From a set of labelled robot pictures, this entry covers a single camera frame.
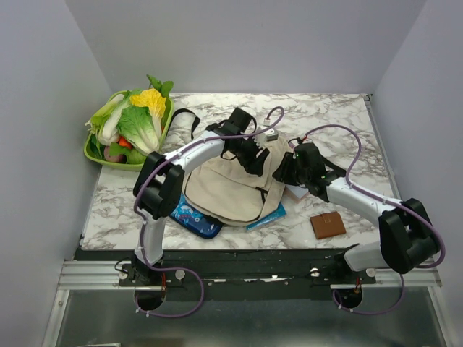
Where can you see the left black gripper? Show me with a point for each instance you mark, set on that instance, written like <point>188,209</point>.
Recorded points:
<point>256,166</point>

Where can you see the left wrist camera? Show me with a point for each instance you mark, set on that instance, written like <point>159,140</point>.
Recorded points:
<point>266,137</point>

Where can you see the yellow toy cabbage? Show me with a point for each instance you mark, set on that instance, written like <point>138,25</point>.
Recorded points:
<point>153,100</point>

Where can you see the orange toy carrot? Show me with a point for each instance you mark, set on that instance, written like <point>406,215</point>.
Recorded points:
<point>124,143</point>

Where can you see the green vegetable basket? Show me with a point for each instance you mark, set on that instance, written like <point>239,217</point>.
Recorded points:
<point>118,157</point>

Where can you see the brown leather wallet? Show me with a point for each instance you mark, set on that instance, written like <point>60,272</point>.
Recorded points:
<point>327,225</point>

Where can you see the blue pencil case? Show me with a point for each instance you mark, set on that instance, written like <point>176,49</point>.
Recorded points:
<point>204,226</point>

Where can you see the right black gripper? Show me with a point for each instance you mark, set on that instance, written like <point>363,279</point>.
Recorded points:
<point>282,173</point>

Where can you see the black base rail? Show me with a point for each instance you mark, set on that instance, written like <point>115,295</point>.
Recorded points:
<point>234,274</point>

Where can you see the white toy bok choy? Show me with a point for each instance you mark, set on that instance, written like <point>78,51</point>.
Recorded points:
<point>98,120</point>

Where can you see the beige canvas student bag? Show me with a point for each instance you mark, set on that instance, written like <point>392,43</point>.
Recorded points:
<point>222,189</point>

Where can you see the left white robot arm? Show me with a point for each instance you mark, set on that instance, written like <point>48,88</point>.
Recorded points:
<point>159,185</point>

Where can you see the white flower cover book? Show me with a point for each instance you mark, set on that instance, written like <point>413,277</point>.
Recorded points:
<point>297,194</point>

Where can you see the blue notebook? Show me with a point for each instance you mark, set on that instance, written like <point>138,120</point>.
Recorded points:
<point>278,213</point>

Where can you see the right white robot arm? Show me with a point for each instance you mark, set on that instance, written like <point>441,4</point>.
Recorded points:
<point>405,236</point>

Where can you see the green toy lettuce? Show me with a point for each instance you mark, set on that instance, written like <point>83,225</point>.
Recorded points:
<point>136,126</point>

